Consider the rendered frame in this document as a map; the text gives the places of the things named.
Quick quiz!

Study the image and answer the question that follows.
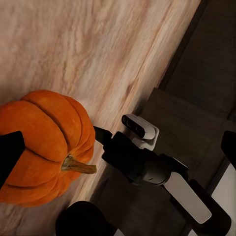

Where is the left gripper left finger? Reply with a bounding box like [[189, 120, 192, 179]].
[[0, 131, 25, 189]]

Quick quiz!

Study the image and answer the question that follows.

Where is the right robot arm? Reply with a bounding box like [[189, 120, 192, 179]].
[[94, 114, 236, 236]]

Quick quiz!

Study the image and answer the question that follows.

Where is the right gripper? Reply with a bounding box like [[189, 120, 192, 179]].
[[94, 126, 160, 185]]

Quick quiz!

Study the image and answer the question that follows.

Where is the pumpkin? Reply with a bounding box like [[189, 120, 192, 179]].
[[0, 90, 97, 207]]

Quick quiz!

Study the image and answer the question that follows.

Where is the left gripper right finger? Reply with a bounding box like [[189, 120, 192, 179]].
[[221, 131, 236, 169]]

